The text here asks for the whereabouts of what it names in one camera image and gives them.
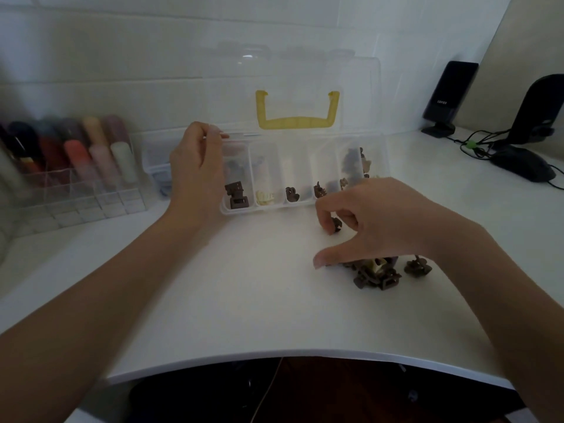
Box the person's left hand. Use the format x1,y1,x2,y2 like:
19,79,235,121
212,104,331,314
169,122,231,225

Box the person's right hand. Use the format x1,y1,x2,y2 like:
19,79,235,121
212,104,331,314
313,177,474,270

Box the clear plastic compartment box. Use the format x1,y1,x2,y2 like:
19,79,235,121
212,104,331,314
194,50,392,217

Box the person's left forearm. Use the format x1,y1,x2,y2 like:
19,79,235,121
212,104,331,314
0,207,221,423

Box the person's right forearm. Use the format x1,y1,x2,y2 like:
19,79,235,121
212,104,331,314
419,216,564,423

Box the small clear storage box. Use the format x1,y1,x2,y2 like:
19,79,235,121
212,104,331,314
132,130,178,199

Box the brown flower hair claw clip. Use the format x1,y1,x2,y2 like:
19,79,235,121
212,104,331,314
404,255,433,278

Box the dark hair claw clip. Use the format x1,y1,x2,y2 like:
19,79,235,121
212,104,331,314
342,148,372,177

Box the row of lipsticks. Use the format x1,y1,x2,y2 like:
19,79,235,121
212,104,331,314
0,114,142,186

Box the clear acrylic lipstick organizer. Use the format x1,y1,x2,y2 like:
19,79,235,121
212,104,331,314
0,163,149,236

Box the black desktop speaker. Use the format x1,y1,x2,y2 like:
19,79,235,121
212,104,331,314
421,61,479,138
506,74,564,148

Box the black computer mouse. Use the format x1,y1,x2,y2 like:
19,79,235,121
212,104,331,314
490,145,557,184

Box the yellow box handle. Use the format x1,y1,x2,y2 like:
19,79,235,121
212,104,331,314
256,90,341,130

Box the black speaker cable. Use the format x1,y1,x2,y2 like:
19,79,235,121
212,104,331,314
449,127,514,160

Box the black mouse cable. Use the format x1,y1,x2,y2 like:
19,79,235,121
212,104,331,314
545,164,564,191

